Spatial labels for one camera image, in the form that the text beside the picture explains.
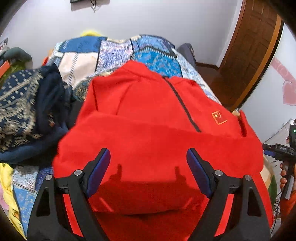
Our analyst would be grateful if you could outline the red zip jacket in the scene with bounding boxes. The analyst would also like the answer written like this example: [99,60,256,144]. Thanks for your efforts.
[53,61,273,240]

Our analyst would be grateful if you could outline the navy patterned folded clothes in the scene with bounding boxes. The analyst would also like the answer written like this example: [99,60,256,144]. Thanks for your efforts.
[1,64,72,164]

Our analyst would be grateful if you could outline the person's right hand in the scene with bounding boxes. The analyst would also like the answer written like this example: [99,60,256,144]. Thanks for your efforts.
[280,161,295,193]

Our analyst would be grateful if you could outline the white sliding wardrobe door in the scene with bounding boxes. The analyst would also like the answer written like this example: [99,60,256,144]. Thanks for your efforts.
[240,25,295,142]

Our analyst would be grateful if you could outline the yellow duck kids garment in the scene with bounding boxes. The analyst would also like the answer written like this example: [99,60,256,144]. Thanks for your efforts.
[1,163,27,240]

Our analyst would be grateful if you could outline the brown wooden door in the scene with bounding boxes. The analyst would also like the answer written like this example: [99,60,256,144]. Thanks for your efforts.
[216,1,283,111]

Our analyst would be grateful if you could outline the green storage box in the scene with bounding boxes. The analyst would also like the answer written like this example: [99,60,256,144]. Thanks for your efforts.
[0,61,25,86]

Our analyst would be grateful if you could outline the orange box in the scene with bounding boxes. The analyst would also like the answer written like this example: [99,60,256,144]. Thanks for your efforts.
[0,61,10,78]

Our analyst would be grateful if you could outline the blue patchwork bedspread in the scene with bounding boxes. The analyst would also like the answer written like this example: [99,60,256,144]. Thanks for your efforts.
[12,35,219,236]

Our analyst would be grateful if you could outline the yellow round cushion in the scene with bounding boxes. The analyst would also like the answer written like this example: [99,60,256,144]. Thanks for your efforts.
[80,30,102,37]

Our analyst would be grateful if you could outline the small wall monitor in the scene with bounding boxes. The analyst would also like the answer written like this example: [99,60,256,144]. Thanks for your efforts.
[70,0,97,4]

